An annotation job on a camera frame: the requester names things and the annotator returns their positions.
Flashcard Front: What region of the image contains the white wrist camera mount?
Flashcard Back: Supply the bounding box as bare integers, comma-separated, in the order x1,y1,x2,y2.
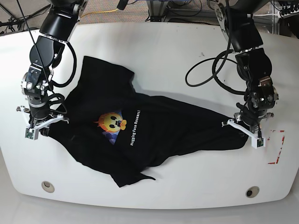
16,106,69,140
221,112,274,149

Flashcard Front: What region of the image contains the left table cable grommet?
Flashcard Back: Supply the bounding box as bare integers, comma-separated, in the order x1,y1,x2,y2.
41,181,55,193

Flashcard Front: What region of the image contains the black tripod stand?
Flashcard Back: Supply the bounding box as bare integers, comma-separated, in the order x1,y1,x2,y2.
0,4,51,35

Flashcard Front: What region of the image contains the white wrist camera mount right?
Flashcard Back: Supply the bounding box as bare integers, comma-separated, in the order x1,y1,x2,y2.
16,106,69,140

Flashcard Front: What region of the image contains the red tape rectangle marking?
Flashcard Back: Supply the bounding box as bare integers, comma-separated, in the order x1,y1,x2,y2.
266,130,286,165

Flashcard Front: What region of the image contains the black cable of right-side arm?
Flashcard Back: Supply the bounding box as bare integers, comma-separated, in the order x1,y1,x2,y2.
16,0,78,112

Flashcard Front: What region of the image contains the grey metal table leg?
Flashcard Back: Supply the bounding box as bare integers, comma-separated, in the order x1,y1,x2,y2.
146,0,169,22

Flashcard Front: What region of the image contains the white power strip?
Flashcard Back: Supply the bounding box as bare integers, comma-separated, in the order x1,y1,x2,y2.
278,4,299,19

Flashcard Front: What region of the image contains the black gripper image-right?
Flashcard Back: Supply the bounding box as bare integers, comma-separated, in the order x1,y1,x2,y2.
235,76,278,131

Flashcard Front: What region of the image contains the black printed T-shirt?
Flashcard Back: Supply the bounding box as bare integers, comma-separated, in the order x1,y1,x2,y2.
48,56,248,187

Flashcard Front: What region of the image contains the yellow cable on floor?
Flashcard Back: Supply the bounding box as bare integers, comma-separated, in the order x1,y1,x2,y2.
74,8,117,25

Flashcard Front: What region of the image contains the table cable grommet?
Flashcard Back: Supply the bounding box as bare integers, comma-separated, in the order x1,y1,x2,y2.
41,181,55,193
245,186,260,198

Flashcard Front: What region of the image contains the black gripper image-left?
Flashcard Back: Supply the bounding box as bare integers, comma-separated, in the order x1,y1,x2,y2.
21,64,64,127

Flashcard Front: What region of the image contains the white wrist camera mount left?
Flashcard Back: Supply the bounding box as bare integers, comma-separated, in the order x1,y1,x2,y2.
221,112,274,149

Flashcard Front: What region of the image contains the right table cable grommet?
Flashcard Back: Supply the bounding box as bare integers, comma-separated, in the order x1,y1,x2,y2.
245,186,260,198

